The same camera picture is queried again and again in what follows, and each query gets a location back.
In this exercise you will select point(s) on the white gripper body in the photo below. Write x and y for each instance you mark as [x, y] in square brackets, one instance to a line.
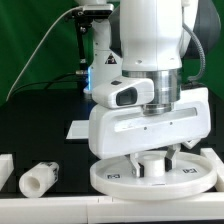
[125, 131]

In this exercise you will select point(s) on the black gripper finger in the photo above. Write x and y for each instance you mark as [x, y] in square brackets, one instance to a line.
[170, 157]
[136, 167]

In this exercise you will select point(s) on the white left border rail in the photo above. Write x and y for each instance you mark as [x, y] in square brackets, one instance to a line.
[6, 168]

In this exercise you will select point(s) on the white border rail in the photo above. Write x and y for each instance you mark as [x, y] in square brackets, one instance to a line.
[210, 154]
[6, 168]
[104, 209]

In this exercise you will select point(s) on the white cross-shaped table base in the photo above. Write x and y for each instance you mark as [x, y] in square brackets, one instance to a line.
[190, 144]

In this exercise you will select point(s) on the white right border rail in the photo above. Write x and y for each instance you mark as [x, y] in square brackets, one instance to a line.
[210, 154]

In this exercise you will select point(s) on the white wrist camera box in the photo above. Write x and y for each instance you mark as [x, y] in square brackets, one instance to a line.
[124, 92]

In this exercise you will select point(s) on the white fiducial marker sheet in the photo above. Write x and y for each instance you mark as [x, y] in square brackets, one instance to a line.
[78, 130]

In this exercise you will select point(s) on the white front border rail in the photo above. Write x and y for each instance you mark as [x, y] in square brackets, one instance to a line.
[104, 209]

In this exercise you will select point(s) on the white round table top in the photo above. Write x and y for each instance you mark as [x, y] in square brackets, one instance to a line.
[191, 175]

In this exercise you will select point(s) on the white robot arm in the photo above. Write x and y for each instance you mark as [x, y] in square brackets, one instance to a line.
[147, 107]

